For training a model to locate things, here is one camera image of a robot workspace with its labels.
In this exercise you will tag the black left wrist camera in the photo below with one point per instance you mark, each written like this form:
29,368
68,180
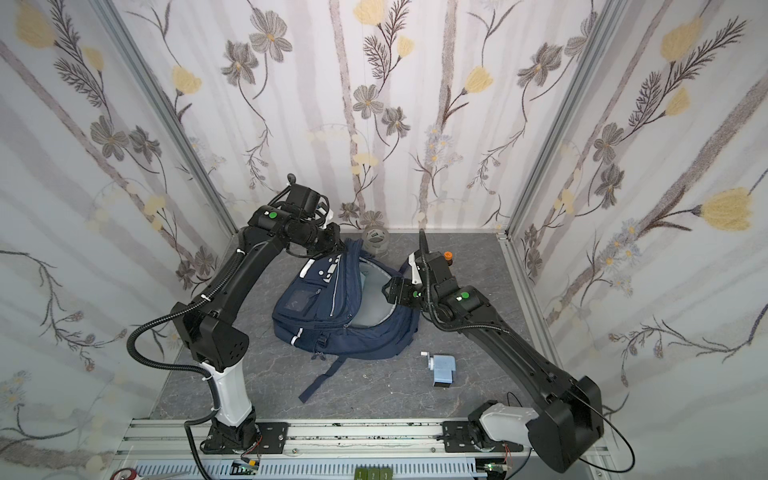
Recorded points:
307,203

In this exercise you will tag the navy blue student backpack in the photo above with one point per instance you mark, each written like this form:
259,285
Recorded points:
336,306

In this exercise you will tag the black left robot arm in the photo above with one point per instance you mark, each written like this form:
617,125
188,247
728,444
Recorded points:
206,324

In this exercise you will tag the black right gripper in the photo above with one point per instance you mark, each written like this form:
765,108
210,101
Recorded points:
426,261

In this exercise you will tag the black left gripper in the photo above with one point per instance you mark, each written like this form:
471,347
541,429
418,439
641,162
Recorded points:
327,238

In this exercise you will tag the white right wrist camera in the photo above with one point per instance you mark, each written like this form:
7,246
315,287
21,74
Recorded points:
413,262

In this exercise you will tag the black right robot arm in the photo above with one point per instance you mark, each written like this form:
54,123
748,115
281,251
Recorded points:
567,413

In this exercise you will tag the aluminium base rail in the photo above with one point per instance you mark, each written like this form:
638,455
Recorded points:
342,449

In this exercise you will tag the small light blue box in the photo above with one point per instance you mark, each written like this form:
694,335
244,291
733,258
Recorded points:
443,368

